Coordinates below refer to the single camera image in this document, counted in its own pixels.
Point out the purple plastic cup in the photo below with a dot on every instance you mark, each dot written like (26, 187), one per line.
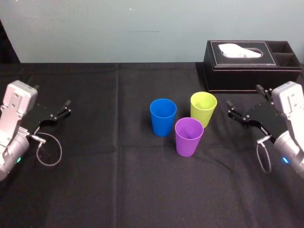
(187, 146)

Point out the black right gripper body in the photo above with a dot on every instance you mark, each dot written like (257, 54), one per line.
(266, 116)

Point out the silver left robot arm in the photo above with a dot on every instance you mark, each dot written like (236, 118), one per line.
(12, 111)

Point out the blue plastic cup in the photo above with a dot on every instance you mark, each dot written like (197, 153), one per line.
(162, 126)

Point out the yellow-green plastic cup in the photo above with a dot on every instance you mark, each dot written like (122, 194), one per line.
(206, 117)

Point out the dark panel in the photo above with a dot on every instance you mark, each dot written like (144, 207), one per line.
(7, 47)

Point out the white tissue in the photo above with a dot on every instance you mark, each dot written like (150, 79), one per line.
(237, 51)

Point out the black table cloth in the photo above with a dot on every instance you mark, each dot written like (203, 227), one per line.
(95, 190)

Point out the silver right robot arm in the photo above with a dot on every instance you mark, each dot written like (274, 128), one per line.
(288, 114)

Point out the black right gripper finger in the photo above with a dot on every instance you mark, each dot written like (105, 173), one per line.
(266, 92)
(238, 116)

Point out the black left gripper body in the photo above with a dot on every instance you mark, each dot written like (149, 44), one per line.
(41, 115)

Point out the black leather tissue box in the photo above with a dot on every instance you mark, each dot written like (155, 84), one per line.
(237, 76)

